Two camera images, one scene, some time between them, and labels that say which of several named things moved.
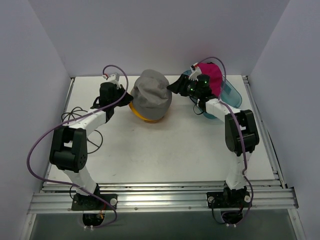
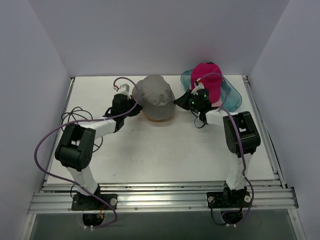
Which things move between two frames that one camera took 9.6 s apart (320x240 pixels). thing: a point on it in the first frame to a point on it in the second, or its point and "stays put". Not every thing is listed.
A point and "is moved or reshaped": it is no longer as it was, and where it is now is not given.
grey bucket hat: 152,99 is moved or reshaped
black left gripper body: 121,98 to 132,107
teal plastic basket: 229,94 stays put
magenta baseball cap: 214,72 stays put
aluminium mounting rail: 55,198 stays put
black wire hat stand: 76,113 stays put
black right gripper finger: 180,86 to 183,101
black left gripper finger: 126,99 to 133,113
